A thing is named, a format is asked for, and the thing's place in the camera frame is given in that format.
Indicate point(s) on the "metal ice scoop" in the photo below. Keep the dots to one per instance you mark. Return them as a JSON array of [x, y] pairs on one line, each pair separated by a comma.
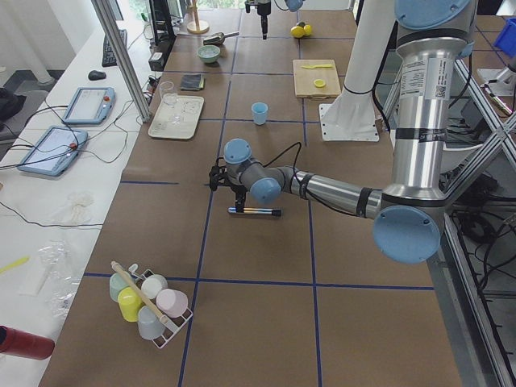
[[218, 38]]

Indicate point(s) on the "wooden cutting board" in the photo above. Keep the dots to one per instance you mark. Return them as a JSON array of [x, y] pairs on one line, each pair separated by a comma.
[[304, 80]]

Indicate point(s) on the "blue teach pendant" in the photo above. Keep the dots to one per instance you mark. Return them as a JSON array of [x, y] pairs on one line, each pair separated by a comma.
[[89, 106], [54, 152]]

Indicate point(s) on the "clear wine glass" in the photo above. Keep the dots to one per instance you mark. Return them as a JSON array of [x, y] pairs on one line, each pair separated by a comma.
[[169, 97]]

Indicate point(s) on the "pink plastic cup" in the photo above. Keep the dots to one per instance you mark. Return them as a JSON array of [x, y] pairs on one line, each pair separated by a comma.
[[173, 303]]

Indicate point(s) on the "white plastic cup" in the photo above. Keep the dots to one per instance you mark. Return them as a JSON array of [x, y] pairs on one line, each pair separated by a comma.
[[153, 284]]

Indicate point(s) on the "yellow lemon half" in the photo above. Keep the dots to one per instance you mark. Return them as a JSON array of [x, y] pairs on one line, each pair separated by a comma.
[[319, 83]]

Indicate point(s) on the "white wire cup rack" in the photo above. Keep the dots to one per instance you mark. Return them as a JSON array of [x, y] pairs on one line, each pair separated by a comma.
[[146, 299]]

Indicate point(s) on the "green bowl of ice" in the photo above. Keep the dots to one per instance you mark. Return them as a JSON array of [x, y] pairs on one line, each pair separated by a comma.
[[209, 54]]

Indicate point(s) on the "mint green plastic cup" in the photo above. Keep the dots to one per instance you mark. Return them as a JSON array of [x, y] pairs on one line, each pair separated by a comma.
[[116, 285]]

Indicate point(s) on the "light blue paper cup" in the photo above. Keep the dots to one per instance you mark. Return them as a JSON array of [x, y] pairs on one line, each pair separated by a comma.
[[259, 113]]

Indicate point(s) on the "cream bear serving tray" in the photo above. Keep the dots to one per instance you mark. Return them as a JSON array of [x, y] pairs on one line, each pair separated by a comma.
[[189, 107]]

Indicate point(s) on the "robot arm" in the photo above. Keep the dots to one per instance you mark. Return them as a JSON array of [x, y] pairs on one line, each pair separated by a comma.
[[291, 5], [407, 214]]

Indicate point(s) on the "black computer mouse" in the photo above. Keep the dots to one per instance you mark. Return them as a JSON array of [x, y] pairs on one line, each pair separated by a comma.
[[96, 75]]

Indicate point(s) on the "yellow plastic knife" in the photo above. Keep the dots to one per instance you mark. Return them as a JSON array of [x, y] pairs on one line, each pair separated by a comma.
[[317, 66]]

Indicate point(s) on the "black keyboard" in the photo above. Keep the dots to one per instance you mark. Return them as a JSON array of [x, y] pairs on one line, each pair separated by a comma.
[[108, 56]]

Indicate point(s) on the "grey folded cloth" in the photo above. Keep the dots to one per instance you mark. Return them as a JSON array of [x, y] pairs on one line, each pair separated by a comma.
[[192, 82]]

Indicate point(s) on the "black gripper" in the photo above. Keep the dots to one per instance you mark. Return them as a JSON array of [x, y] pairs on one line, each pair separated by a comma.
[[239, 189], [264, 10]]

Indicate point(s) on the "yellow plastic cup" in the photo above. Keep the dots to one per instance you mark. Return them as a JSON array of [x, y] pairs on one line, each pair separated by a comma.
[[129, 304]]

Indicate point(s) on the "red bottle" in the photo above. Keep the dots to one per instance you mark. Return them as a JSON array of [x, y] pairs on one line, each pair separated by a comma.
[[25, 344]]

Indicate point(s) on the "grey blue plastic cup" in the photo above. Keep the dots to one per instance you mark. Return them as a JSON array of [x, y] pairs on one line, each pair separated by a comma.
[[149, 326]]

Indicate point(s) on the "blue storage bin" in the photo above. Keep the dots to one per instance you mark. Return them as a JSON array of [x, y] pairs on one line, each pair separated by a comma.
[[505, 41]]

